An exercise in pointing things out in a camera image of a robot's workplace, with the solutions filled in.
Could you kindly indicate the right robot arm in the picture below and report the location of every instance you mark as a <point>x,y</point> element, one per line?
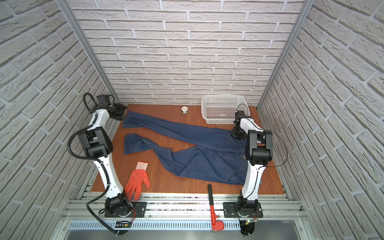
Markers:
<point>258,154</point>

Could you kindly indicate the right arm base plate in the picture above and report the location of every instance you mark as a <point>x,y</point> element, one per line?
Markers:
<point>231,211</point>

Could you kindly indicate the aluminium rail frame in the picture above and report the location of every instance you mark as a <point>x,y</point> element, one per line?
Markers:
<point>179,212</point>

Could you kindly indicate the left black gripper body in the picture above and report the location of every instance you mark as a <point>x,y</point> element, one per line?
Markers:
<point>119,110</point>

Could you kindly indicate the white plastic basket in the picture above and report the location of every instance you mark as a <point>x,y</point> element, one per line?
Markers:
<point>221,109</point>

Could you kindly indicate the red pipe wrench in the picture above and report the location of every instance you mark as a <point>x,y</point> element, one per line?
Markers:
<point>216,225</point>

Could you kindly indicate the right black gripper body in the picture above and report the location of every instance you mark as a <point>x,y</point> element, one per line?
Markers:
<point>236,132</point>

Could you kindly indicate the white tape roll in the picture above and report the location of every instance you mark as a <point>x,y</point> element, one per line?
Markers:
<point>184,110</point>

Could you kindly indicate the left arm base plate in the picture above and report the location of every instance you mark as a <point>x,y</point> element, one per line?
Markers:
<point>137,208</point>

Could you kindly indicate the blue denim trousers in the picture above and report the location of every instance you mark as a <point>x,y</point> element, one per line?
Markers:
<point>215,155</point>

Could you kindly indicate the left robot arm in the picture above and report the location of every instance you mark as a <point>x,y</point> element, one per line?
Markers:
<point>98,146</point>

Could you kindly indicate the red work glove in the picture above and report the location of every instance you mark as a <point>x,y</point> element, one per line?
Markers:
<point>137,178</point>

